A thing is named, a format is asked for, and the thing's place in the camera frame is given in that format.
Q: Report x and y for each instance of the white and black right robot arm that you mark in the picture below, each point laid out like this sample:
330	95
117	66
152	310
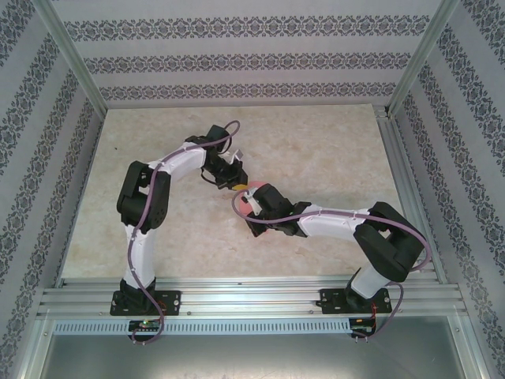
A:
331	223

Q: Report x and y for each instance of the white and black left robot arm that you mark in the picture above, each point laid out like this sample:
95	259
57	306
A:
142	256

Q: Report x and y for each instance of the pink cloth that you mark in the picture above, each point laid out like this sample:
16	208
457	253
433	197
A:
256	184

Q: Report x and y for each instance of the grey metal base sheet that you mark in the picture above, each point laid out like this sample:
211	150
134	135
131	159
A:
252	359

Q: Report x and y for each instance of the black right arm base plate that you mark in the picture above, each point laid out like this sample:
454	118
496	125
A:
331	300

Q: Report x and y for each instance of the long aluminium mounting rail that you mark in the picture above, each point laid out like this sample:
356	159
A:
252	296

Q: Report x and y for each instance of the aluminium frame post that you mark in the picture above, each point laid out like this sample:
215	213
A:
419	59
75	59

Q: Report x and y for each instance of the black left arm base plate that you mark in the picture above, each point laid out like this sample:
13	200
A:
171	302

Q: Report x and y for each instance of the small circuit board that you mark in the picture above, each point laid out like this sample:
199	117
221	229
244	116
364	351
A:
361	327
146	325

